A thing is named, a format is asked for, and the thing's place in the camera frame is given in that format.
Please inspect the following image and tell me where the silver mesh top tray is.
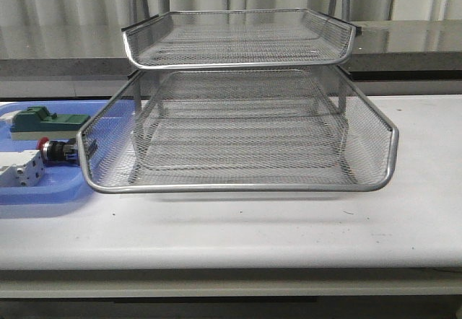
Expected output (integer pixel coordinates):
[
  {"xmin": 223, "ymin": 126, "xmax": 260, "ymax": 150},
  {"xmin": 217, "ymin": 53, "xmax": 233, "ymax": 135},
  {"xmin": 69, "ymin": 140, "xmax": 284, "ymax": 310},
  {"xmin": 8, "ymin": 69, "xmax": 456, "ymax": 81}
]
[{"xmin": 122, "ymin": 9, "xmax": 357, "ymax": 70}]

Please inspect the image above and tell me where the white circuit breaker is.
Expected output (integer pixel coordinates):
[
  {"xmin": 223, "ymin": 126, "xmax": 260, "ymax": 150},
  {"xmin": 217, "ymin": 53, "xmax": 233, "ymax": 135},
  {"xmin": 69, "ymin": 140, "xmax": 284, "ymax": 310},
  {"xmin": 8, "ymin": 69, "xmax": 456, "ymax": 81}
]
[{"xmin": 1, "ymin": 150, "xmax": 45, "ymax": 188}]

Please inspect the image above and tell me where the green electrical switch block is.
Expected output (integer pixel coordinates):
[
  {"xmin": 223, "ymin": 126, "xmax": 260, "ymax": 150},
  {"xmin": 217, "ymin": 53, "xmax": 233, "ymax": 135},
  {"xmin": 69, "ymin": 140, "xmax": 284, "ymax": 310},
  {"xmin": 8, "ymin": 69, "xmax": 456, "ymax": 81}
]
[{"xmin": 10, "ymin": 106, "xmax": 90, "ymax": 141}]

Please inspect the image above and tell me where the silver metal rack frame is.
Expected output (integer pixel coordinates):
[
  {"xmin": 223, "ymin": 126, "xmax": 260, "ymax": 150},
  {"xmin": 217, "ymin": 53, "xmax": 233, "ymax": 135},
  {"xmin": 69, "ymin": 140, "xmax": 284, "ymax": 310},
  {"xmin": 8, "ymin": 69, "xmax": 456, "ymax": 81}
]
[{"xmin": 122, "ymin": 14, "xmax": 363, "ymax": 118}]

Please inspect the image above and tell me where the silver mesh tray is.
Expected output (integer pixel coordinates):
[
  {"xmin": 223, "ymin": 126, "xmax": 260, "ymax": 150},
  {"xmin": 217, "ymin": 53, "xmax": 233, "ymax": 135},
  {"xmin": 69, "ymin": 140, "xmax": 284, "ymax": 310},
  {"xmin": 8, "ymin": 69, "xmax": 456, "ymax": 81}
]
[
  {"xmin": 122, "ymin": 9, "xmax": 357, "ymax": 70},
  {"xmin": 77, "ymin": 66, "xmax": 399, "ymax": 193}
]

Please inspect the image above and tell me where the blue plastic tray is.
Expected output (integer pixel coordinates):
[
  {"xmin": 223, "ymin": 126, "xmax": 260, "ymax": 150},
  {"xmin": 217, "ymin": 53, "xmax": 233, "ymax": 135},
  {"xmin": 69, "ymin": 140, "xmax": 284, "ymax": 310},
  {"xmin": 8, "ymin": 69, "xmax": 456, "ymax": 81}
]
[{"xmin": 0, "ymin": 100, "xmax": 113, "ymax": 206}]

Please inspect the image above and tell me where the red emergency stop button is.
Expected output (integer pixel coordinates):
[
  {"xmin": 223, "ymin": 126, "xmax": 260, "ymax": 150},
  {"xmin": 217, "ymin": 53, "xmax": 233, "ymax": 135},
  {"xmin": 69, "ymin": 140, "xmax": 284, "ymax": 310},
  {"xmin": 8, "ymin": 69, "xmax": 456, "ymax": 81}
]
[{"xmin": 36, "ymin": 137, "xmax": 87, "ymax": 165}]

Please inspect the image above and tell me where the small white plastic part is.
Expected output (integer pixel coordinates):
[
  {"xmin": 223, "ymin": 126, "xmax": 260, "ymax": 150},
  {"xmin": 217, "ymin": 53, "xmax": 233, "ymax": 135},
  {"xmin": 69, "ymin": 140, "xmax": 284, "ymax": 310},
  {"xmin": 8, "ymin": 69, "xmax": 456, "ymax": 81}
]
[{"xmin": 0, "ymin": 110, "xmax": 20, "ymax": 125}]

